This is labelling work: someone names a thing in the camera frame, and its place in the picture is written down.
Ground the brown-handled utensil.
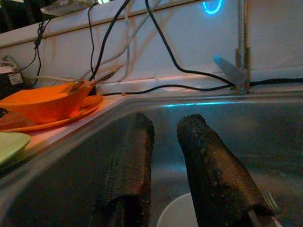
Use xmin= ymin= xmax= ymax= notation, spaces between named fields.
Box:
xmin=91 ymin=65 xmax=124 ymax=85

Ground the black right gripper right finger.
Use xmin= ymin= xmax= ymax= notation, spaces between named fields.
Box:
xmin=176 ymin=113 xmax=275 ymax=227

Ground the white bowl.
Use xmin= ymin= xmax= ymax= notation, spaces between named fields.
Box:
xmin=156 ymin=192 xmax=284 ymax=227

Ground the green plate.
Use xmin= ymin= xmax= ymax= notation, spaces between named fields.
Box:
xmin=0 ymin=131 xmax=32 ymax=167

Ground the orange plate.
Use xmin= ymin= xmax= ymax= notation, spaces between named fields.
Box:
xmin=0 ymin=94 xmax=105 ymax=133

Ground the white flat device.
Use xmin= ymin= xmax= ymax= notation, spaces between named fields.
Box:
xmin=40 ymin=0 xmax=95 ymax=17

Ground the white power adapter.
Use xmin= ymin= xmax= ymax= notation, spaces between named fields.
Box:
xmin=0 ymin=66 xmax=24 ymax=86

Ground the thin black cable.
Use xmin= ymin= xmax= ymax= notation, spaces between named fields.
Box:
xmin=87 ymin=2 xmax=98 ymax=71

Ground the knotted black cable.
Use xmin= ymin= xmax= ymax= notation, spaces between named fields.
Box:
xmin=20 ymin=18 xmax=52 ymax=87

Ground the orange bowl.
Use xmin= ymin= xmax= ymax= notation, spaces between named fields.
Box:
xmin=0 ymin=80 xmax=95 ymax=123

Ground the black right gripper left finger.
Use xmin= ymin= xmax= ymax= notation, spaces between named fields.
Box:
xmin=89 ymin=113 xmax=156 ymax=227

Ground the silver fork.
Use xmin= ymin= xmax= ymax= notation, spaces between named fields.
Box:
xmin=246 ymin=190 xmax=283 ymax=227

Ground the steel faucet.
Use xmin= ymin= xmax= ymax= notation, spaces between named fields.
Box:
xmin=213 ymin=0 xmax=253 ymax=95

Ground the steel sink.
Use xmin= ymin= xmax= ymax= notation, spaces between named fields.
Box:
xmin=0 ymin=91 xmax=303 ymax=227

